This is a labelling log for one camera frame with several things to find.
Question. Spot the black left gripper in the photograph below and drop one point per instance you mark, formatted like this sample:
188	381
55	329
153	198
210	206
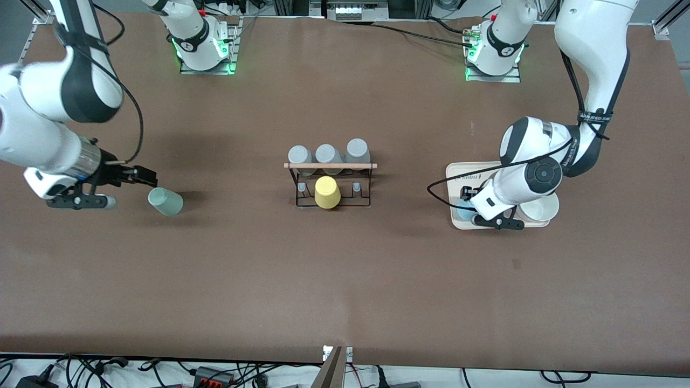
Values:
470	193

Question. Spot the black box with red connectors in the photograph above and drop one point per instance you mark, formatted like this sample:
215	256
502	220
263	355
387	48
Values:
213	377

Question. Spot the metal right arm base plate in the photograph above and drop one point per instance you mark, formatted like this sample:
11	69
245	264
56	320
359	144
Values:
233	48

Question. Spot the yellow plastic cup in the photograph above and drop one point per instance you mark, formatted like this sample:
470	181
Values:
327	193

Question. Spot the aluminium frame rail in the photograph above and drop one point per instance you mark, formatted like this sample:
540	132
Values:
33	40

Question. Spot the pale green plastic cup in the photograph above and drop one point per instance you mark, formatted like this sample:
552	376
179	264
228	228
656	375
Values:
165	202

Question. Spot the grey slanted post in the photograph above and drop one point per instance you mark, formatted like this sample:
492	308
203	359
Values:
330	374

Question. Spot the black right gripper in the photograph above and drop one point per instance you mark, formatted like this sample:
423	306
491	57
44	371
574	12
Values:
114	174

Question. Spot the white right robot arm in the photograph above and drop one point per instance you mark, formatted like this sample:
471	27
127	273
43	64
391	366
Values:
38	140

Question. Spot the black power adapter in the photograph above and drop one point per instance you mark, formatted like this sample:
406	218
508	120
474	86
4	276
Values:
35	382

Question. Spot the white post bracket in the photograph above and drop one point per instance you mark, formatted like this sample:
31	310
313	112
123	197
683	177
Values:
348	353

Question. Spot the beige tray with Rabbit print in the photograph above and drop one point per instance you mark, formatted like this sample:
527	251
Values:
454	213

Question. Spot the white bowl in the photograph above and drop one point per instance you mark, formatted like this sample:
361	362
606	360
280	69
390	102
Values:
542	211

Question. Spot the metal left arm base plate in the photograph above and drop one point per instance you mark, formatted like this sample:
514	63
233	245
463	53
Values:
511	78

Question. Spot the white power strip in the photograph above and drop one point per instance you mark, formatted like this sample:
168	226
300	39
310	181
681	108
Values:
356	11

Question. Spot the light blue plastic cup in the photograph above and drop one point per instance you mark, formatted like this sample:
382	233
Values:
464	213

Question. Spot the aluminium corner rail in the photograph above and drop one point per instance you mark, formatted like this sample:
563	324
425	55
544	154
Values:
668	21

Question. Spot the grey plastic cup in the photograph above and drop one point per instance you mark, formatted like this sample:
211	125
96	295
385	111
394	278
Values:
358	150
328	154
300	155

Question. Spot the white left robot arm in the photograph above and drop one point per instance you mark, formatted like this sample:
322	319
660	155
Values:
593	43

